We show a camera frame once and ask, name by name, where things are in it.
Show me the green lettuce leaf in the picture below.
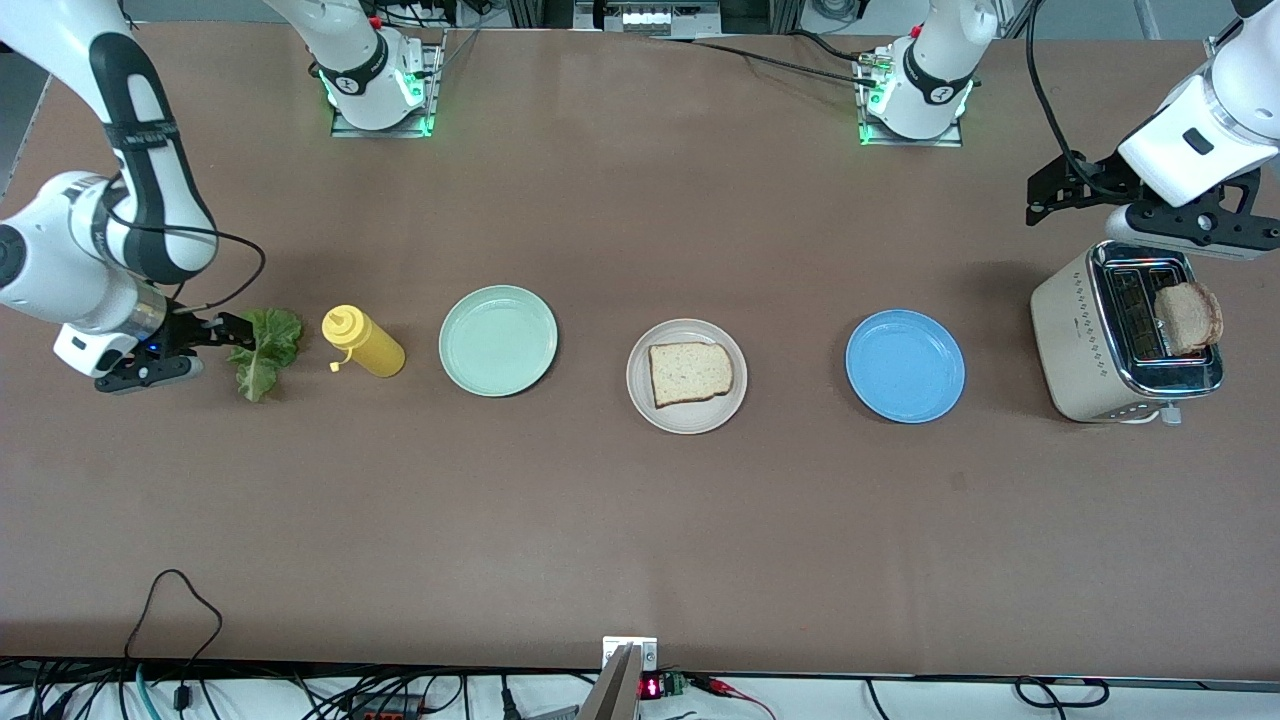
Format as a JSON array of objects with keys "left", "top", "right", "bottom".
[{"left": 228, "top": 308, "right": 303, "bottom": 403}]

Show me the yellow squeeze mustard bottle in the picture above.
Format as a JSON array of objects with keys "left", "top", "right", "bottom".
[{"left": 320, "top": 305, "right": 406, "bottom": 379}]

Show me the brown-crust bread slice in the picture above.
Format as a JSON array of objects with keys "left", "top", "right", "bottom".
[
  {"left": 1153, "top": 281, "right": 1224, "bottom": 357},
  {"left": 648, "top": 342, "right": 734, "bottom": 409}
]

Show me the blue plate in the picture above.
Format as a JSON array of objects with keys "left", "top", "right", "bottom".
[{"left": 845, "top": 309, "right": 967, "bottom": 424}]

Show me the pale green plate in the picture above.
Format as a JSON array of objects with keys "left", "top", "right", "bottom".
[{"left": 438, "top": 285, "right": 559, "bottom": 398}]

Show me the beige plate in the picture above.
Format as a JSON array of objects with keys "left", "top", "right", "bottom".
[{"left": 626, "top": 318, "right": 749, "bottom": 435}]

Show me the beige chrome toaster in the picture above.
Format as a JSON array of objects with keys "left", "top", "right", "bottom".
[{"left": 1030, "top": 238, "right": 1225, "bottom": 426}]

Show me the red black power strip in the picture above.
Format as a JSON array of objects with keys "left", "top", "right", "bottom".
[{"left": 340, "top": 697, "right": 426, "bottom": 720}]

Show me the grey control box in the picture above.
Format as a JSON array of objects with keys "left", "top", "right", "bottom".
[{"left": 573, "top": 0, "right": 723, "bottom": 39}]

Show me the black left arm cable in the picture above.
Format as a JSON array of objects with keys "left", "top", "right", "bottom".
[{"left": 1025, "top": 0, "right": 1116, "bottom": 199}]

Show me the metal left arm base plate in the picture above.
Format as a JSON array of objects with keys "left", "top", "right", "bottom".
[{"left": 855, "top": 50, "right": 966, "bottom": 149}]

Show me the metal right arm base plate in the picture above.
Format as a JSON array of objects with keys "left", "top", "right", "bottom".
[{"left": 330, "top": 30, "right": 446, "bottom": 139}]

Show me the long black table cable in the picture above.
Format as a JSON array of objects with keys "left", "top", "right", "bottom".
[{"left": 650, "top": 35, "right": 881, "bottom": 86}]

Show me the black looped cable with adapter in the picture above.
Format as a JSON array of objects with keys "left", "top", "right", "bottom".
[{"left": 125, "top": 569, "right": 223, "bottom": 713}]

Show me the black coiled cable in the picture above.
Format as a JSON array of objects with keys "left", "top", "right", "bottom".
[{"left": 1015, "top": 677, "right": 1111, "bottom": 709}]

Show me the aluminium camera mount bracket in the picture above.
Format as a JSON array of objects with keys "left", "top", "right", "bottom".
[{"left": 602, "top": 636, "right": 659, "bottom": 720}]

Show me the red clip wire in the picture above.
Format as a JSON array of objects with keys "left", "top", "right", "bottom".
[{"left": 695, "top": 675, "right": 776, "bottom": 720}]

